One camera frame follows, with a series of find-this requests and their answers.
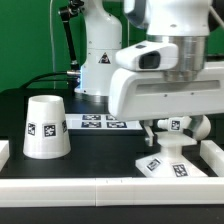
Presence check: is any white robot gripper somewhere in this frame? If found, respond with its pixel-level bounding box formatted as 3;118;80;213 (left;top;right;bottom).
108;65;224;147

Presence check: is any white lamp base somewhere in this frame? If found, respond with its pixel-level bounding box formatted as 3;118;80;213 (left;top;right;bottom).
135;131;206;178

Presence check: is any white lamp bulb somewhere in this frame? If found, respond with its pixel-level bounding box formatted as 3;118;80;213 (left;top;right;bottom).
157;115;211;141

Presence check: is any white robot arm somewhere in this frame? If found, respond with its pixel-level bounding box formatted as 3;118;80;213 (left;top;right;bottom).
80;0;224;140

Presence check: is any white lamp shade cone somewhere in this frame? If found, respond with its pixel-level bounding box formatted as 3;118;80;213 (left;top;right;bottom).
23;95;71;159

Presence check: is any white marker sheet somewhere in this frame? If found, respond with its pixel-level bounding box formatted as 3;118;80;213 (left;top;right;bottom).
66;114;142;130

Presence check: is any white right fence wall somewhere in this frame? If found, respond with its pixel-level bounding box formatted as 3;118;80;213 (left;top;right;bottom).
200;140;224;177

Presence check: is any white fence wall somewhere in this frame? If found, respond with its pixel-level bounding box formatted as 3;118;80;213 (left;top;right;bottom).
0;177;224;207
200;140;224;177
0;140;10;171

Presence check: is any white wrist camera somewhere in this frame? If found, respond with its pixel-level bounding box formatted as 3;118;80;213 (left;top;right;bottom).
116;41;178;71

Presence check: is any white front fence wall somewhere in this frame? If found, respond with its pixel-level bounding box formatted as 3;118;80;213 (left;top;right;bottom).
0;177;224;207

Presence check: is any black cable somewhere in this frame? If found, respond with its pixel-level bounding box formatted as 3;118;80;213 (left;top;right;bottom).
19;69;82;90

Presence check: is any white hanging cable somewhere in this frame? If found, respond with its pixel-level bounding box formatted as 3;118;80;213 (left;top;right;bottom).
49;0;57;90

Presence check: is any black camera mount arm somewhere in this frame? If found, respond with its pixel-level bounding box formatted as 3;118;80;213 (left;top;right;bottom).
58;0;84;70

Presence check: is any white left fence wall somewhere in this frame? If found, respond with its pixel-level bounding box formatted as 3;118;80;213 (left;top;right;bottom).
0;140;10;171

